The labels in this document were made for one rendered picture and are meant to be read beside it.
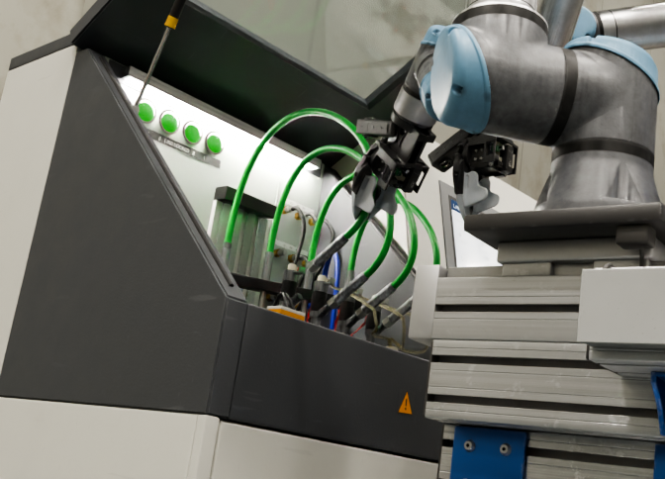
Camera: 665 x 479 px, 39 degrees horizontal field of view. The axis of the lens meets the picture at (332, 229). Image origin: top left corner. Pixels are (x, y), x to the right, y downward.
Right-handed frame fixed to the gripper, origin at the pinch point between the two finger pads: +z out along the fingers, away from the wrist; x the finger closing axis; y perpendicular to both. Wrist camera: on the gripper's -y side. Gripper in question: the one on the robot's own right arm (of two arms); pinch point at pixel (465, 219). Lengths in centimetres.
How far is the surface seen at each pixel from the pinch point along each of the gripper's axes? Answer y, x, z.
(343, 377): -3.0, -21.9, 31.7
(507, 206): -37, 67, -28
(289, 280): -28.2, -13.0, 13.1
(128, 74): -54, -39, -22
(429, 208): -34.4, 32.1, -15.8
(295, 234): -57, 13, -6
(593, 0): -272, 507, -378
